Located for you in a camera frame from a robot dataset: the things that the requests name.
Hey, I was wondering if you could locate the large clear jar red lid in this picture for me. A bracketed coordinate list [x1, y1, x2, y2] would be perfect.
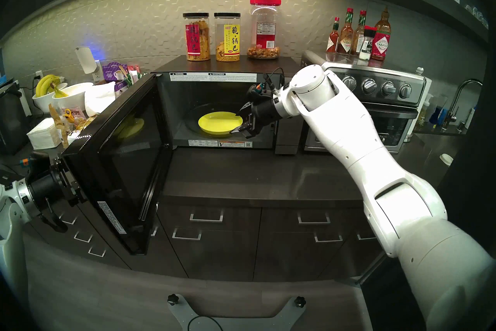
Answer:
[248, 0, 282, 59]

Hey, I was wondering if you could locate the snack jar yellow label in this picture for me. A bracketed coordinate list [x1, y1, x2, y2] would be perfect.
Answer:
[214, 13, 241, 62]

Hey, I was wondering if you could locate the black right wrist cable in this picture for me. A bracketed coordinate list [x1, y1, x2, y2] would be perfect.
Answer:
[263, 67, 286, 91]

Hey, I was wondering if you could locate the pink snack bag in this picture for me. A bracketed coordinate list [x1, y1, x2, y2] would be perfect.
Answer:
[62, 106, 86, 125]

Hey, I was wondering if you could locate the dark lower drawer cabinet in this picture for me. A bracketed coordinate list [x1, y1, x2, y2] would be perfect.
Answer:
[50, 191, 419, 284]

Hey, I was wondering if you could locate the white box of packaged cakes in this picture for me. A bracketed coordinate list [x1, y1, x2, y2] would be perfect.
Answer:
[68, 115, 99, 143]

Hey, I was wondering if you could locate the yellow plate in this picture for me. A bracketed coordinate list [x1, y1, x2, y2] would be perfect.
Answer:
[198, 111, 244, 136]

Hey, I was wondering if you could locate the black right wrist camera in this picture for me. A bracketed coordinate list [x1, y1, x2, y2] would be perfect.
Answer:
[247, 85, 272, 103]

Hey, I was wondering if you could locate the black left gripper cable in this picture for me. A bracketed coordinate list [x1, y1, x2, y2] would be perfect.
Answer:
[39, 198, 69, 233]

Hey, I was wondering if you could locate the tall Tabasco sauce bottle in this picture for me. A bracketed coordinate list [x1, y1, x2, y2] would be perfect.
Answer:
[337, 8, 354, 55]

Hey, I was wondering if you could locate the small white bowl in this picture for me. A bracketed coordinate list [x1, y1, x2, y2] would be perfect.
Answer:
[32, 82, 68, 113]

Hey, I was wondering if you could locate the chrome sink faucet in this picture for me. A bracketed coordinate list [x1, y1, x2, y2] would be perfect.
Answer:
[442, 79, 483, 131]

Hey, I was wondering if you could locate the silver toaster oven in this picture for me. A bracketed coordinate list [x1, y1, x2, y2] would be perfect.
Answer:
[301, 49, 427, 154]

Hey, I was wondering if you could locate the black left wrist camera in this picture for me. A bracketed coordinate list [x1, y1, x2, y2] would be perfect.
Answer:
[21, 151, 53, 175]

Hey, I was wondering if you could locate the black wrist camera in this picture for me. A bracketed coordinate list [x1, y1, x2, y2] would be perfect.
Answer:
[247, 85, 272, 103]
[21, 151, 53, 175]

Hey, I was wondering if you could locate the slim green-neck sauce bottle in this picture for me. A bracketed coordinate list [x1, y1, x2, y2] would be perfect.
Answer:
[351, 10, 367, 56]

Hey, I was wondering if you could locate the white plug-in wall device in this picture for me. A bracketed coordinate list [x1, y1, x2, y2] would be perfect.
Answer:
[75, 47, 102, 82]

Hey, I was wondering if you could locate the small red Tabasco bottle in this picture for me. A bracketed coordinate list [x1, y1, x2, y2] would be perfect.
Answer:
[326, 17, 341, 54]

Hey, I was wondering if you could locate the clear soap bottle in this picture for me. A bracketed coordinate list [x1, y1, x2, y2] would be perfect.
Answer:
[417, 96, 434, 127]

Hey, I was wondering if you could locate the pepper shaker red cap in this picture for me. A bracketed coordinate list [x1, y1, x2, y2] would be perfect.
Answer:
[358, 26, 377, 60]

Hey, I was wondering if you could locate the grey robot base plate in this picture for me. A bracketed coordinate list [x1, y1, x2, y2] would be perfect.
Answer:
[167, 294, 307, 331]

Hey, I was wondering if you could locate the snack jar red label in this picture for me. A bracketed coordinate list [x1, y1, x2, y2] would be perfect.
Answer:
[183, 13, 211, 61]

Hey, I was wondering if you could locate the brown paper packet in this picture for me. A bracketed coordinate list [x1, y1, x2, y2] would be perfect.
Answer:
[48, 103, 69, 148]

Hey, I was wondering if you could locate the white napkin stack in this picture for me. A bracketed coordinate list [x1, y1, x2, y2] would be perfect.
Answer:
[26, 118, 62, 150]

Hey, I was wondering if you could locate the purple snack packet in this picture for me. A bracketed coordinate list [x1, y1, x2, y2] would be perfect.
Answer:
[102, 62, 128, 82]

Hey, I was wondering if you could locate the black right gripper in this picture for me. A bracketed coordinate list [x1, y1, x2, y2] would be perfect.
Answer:
[229, 99, 281, 139]

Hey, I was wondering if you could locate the black glass microwave door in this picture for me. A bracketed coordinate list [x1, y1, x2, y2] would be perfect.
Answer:
[62, 73, 173, 256]

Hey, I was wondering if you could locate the large white bowl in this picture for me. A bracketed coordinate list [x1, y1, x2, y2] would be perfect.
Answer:
[52, 82, 94, 117]

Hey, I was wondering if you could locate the large Tabasco bottle diamond label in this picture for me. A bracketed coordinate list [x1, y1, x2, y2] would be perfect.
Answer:
[371, 6, 391, 61]

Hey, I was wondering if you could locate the yellow banana bunch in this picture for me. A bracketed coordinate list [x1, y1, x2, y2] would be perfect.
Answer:
[35, 74, 69, 99]

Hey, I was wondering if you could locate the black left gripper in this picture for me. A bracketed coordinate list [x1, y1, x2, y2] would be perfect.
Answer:
[26, 158, 84, 207]

